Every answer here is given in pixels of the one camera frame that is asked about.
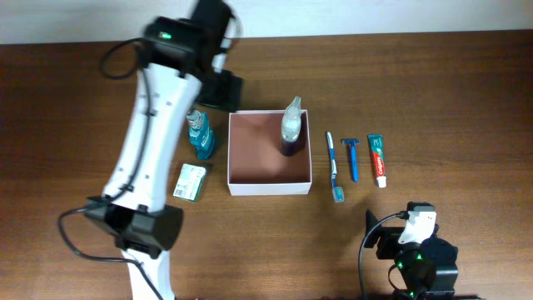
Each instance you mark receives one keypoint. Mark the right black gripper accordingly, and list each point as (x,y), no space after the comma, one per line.
(384,243)

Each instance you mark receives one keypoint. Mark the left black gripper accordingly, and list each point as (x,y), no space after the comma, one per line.
(222,92)

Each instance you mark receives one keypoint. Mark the teal mouthwash bottle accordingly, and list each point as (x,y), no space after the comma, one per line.
(200,134)

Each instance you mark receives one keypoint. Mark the clear spray bottle purple liquid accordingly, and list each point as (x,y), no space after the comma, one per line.
(291,127)

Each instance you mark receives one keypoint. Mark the green white soap box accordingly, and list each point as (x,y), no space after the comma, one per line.
(189,183)

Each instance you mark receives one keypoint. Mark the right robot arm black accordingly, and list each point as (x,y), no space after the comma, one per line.
(426,263)

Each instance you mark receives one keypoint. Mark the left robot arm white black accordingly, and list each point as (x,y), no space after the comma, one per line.
(180,63)

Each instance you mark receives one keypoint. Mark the blue white toothbrush with cap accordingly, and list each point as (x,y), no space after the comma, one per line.
(337,191)

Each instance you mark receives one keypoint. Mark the white square cardboard box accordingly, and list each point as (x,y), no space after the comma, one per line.
(255,164)

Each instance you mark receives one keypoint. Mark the Colgate toothpaste tube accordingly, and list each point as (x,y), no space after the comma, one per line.
(376,146)

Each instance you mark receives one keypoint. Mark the blue disposable razor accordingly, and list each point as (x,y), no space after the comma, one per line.
(352,145)

